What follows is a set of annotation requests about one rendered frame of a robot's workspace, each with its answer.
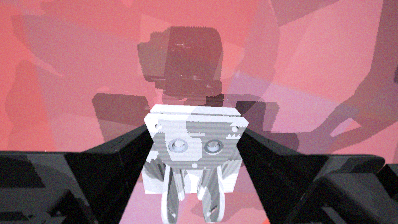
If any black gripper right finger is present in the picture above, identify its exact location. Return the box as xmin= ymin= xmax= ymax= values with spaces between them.
xmin=236 ymin=128 xmax=385 ymax=224

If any white housing plate with two holes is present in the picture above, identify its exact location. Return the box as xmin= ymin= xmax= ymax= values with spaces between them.
xmin=144 ymin=113 xmax=249 ymax=170

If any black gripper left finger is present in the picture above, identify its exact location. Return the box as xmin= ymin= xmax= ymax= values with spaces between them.
xmin=0 ymin=124 xmax=154 ymax=224

